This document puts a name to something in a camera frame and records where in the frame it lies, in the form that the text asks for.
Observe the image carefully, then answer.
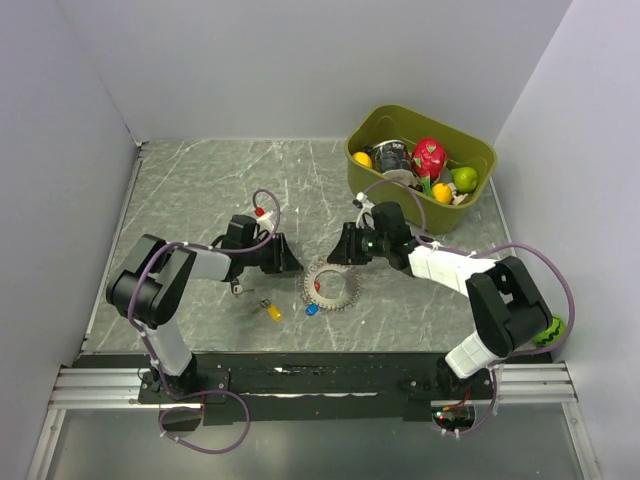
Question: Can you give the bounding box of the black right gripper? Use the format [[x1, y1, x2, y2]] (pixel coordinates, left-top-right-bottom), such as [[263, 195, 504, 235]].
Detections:
[[326, 222, 390, 266]]

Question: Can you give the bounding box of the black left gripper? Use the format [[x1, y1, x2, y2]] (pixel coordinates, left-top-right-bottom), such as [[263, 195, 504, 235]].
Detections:
[[242, 232, 304, 274]]

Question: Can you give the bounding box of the metal disc keyring with rings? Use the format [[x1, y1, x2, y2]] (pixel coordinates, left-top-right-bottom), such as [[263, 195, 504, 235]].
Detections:
[[299, 262, 361, 311]]

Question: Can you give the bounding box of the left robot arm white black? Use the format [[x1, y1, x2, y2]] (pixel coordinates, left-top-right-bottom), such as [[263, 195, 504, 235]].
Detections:
[[106, 215, 303, 402]]

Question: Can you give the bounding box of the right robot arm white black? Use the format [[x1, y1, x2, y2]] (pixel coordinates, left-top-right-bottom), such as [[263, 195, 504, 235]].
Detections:
[[327, 202, 552, 399]]

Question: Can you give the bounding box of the yellow tag key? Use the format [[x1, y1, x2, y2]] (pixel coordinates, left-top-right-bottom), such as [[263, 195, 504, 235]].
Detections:
[[253, 298, 282, 322]]

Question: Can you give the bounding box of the yellow lemon toy left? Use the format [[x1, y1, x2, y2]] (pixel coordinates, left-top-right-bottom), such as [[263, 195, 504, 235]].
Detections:
[[352, 151, 373, 169]]

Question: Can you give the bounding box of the yellow lemon toy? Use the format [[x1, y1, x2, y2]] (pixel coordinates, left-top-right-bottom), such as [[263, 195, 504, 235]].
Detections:
[[352, 151, 373, 169], [432, 183, 453, 205]]

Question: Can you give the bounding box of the black printed cup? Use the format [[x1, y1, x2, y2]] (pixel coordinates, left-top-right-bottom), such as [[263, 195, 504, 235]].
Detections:
[[372, 140, 417, 186]]

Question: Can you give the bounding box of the yellow lemon toy right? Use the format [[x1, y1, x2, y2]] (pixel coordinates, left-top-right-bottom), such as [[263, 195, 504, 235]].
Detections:
[[432, 183, 453, 205]]

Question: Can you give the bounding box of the olive green plastic bin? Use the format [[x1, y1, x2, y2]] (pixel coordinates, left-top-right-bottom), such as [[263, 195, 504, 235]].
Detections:
[[345, 104, 497, 234]]

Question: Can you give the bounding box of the red dragon fruit toy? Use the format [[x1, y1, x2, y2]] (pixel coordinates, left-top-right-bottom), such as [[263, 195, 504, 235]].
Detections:
[[411, 137, 447, 184]]

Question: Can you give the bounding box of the green pear toy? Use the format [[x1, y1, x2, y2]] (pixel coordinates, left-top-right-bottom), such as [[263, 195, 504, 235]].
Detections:
[[451, 167, 479, 194]]

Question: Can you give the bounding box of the green watermelon ball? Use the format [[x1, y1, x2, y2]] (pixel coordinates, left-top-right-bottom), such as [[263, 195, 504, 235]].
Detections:
[[532, 316, 566, 348]]

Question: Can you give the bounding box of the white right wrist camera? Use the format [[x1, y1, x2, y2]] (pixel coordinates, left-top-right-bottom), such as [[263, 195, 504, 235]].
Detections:
[[353, 192, 375, 228]]

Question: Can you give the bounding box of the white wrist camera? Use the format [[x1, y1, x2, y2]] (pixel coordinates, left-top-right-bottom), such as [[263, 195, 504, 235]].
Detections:
[[254, 207, 277, 233], [353, 192, 375, 228]]

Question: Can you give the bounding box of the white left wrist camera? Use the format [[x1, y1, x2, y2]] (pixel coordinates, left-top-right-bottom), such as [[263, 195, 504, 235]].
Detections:
[[254, 207, 277, 233]]

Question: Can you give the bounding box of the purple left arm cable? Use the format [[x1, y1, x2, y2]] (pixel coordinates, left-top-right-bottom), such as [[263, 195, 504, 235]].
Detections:
[[127, 188, 281, 391]]

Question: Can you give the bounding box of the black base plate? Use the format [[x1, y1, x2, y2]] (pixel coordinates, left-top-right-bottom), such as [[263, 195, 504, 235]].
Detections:
[[74, 349, 554, 426]]

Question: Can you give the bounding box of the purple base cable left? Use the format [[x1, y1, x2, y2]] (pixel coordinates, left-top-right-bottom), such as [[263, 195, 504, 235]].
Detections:
[[158, 389, 251, 455]]

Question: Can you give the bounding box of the aluminium rail frame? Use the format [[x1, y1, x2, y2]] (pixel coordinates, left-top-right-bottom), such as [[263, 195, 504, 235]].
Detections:
[[48, 363, 578, 410]]

